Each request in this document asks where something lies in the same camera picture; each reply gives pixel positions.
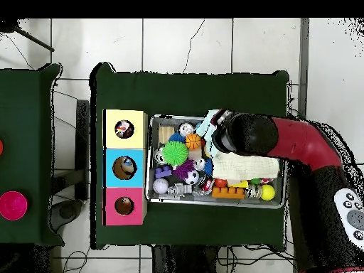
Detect green cloth side table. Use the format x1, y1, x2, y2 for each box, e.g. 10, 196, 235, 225
0, 63, 63, 247

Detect green spiky ball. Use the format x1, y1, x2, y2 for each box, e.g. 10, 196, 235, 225
163, 141, 189, 167

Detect mint waffle cloth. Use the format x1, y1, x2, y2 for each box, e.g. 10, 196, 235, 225
198, 109, 230, 150

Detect orange toy brick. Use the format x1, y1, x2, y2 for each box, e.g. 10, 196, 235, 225
211, 186, 247, 200

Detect black stand pole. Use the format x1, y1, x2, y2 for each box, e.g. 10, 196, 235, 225
0, 19, 56, 53

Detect multicoloured patterned cloth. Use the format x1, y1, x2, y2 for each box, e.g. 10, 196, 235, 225
115, 120, 136, 139

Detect pink round disc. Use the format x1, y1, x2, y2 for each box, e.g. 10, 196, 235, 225
0, 191, 28, 222

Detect purple spiky ball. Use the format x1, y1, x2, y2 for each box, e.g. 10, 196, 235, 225
172, 159, 196, 181

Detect white baseball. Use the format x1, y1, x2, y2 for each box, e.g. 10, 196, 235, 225
152, 178, 170, 196

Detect cream waffle cloth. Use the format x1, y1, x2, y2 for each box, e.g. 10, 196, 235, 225
213, 152, 281, 182

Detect orange toy basketball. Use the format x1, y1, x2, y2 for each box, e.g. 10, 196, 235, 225
185, 133, 203, 151

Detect wooden box with three holes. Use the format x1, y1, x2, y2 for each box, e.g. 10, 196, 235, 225
102, 109, 150, 227

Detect grey round base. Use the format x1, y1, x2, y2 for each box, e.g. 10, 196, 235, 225
50, 198, 84, 231

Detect grey toy robot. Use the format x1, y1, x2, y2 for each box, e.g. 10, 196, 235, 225
166, 183, 194, 200

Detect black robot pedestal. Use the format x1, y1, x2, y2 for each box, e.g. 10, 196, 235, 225
151, 245, 220, 273

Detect yellow ball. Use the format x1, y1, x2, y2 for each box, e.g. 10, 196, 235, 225
259, 184, 277, 201

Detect small soccer ball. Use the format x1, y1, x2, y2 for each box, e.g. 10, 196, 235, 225
184, 169, 200, 186

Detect shallow clear mesh bin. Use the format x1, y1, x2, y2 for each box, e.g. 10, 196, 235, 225
146, 115, 288, 210

